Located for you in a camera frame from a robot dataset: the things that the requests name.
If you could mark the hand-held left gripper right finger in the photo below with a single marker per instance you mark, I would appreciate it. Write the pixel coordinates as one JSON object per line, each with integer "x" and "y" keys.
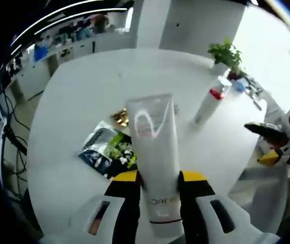
{"x": 198, "y": 211}

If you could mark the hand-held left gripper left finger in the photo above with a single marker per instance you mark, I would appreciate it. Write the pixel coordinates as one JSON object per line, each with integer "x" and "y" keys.
{"x": 124, "y": 211}

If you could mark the tall white red-banded spray bottle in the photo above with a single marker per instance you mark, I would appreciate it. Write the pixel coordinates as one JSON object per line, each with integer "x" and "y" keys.
{"x": 208, "y": 106}

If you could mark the white skincare tube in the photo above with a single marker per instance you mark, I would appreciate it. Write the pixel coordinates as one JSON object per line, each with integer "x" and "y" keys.
{"x": 155, "y": 152}

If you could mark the blue tissue packet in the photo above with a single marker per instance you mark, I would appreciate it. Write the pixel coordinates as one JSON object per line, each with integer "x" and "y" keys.
{"x": 240, "y": 85}

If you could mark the green and black sachet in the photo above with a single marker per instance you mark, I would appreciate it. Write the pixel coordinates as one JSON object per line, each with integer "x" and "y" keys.
{"x": 101, "y": 152}

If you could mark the dark red pot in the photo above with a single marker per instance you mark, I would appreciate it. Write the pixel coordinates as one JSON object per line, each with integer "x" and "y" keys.
{"x": 236, "y": 75}

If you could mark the green plant in white pot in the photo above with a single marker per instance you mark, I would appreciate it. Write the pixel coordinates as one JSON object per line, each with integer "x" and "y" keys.
{"x": 223, "y": 53}

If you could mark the gold foil packet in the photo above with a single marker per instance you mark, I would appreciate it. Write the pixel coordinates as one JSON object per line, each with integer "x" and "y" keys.
{"x": 120, "y": 117}

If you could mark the white office counter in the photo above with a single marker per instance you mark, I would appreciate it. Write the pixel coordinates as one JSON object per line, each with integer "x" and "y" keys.
{"x": 71, "y": 50}

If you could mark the blue barrel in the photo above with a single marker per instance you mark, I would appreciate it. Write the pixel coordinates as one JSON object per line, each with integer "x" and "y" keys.
{"x": 41, "y": 53}

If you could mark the ceiling light strips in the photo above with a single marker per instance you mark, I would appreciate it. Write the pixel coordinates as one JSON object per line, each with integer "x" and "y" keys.
{"x": 66, "y": 9}

